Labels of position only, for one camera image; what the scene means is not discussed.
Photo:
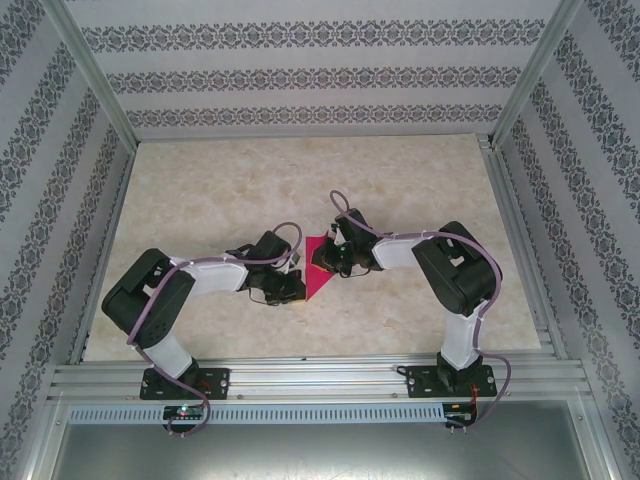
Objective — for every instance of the pink square paper sheet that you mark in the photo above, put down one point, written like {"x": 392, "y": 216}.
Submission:
{"x": 315, "y": 285}

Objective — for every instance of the small circuit board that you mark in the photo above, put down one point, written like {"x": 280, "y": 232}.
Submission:
{"x": 185, "y": 412}
{"x": 457, "y": 415}

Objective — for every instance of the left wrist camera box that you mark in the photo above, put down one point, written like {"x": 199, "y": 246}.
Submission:
{"x": 295, "y": 260}

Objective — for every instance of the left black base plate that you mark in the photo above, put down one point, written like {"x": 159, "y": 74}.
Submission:
{"x": 217, "y": 380}

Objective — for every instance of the aluminium frame post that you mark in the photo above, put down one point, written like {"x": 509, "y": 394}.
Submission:
{"x": 95, "y": 70}
{"x": 537, "y": 70}

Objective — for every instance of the aluminium mounting rail beam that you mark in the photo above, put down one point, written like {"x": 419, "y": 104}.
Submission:
{"x": 320, "y": 380}

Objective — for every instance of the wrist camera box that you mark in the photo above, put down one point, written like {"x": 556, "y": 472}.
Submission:
{"x": 295, "y": 260}
{"x": 334, "y": 231}

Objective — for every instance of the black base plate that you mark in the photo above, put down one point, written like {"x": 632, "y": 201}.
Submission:
{"x": 217, "y": 380}
{"x": 420, "y": 382}

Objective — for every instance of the right aluminium side rail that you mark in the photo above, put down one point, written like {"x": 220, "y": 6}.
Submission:
{"x": 514, "y": 210}

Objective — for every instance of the aluminium side rail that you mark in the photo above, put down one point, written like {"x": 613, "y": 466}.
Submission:
{"x": 514, "y": 210}
{"x": 113, "y": 215}

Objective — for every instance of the right small circuit board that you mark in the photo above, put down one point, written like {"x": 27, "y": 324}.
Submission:
{"x": 457, "y": 415}

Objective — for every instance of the right aluminium frame post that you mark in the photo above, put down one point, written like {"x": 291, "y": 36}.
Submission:
{"x": 537, "y": 70}

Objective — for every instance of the grey metal sheet tray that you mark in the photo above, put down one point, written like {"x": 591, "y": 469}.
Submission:
{"x": 320, "y": 450}

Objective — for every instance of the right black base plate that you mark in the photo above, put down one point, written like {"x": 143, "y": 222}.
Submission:
{"x": 420, "y": 382}

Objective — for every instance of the left small circuit board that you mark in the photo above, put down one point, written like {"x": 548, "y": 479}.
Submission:
{"x": 185, "y": 412}

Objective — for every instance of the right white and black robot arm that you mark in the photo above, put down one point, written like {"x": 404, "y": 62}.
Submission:
{"x": 457, "y": 340}

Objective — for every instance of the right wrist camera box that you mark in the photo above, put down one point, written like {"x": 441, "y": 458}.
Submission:
{"x": 334, "y": 231}

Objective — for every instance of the left aluminium side rail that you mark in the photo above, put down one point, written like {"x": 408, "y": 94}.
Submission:
{"x": 113, "y": 215}

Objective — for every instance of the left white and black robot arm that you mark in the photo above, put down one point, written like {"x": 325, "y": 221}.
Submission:
{"x": 170, "y": 352}

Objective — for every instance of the left aluminium frame post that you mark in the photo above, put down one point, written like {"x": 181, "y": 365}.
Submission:
{"x": 95, "y": 70}

